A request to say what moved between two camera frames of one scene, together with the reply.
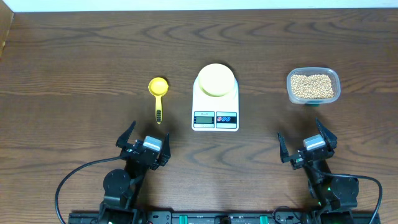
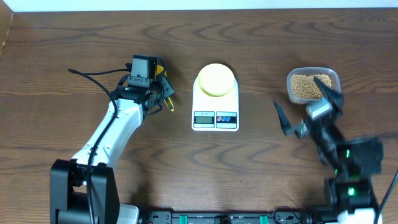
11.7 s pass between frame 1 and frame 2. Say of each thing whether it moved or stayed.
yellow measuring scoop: moved
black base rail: stayed
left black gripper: moved
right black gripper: moved
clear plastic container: stayed
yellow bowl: stayed
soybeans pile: stayed
